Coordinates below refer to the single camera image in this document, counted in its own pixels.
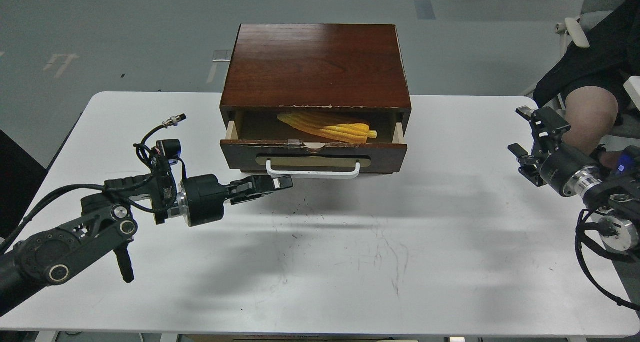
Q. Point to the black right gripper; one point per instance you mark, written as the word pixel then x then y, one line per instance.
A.
pixel 568 171

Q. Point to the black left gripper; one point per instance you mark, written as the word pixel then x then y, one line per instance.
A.
pixel 203 197

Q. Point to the wooden drawer with white handle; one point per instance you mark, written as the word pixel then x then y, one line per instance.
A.
pixel 255 137

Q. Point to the yellow corn cob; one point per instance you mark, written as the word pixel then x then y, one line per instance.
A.
pixel 330 126

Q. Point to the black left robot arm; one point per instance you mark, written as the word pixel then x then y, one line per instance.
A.
pixel 107 225

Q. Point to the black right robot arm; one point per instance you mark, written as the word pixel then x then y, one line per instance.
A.
pixel 613 198

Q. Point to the seated person in black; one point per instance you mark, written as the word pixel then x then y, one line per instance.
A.
pixel 591 82

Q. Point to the dark wooden cabinet box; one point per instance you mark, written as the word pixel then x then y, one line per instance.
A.
pixel 326 66

